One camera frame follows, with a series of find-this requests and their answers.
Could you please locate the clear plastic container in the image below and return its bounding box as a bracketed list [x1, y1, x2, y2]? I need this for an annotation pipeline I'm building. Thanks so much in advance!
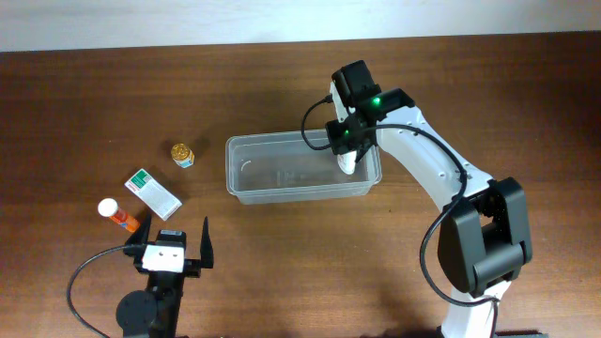
[225, 131, 382, 205]

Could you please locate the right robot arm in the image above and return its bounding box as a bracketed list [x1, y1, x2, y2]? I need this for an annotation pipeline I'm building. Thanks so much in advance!
[326, 60, 533, 337]

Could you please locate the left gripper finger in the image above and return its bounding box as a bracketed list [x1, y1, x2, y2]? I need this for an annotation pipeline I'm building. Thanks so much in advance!
[200, 217, 214, 269]
[125, 214, 152, 245]

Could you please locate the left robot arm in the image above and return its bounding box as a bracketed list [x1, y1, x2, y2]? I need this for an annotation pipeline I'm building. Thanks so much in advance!
[116, 215, 214, 338]

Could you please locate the orange tube white cap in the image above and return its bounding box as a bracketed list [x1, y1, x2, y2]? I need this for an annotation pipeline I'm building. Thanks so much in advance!
[97, 198, 140, 233]

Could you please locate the black cable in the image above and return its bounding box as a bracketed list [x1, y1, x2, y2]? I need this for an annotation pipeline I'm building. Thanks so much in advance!
[66, 243, 142, 338]
[300, 95, 500, 338]

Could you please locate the right black cable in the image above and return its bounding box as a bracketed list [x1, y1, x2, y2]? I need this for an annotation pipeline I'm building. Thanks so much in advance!
[300, 95, 500, 338]

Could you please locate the left black cable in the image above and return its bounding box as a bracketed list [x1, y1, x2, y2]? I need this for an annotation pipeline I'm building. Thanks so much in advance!
[66, 243, 142, 338]

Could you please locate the small jar gold lid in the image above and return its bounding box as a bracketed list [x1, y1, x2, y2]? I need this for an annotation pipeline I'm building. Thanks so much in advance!
[171, 143, 194, 168]

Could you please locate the white green medicine box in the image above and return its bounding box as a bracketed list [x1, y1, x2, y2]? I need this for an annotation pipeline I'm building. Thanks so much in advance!
[124, 169, 182, 221]

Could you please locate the white spray bottle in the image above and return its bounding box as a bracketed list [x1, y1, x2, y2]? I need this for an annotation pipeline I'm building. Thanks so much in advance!
[337, 150, 357, 175]

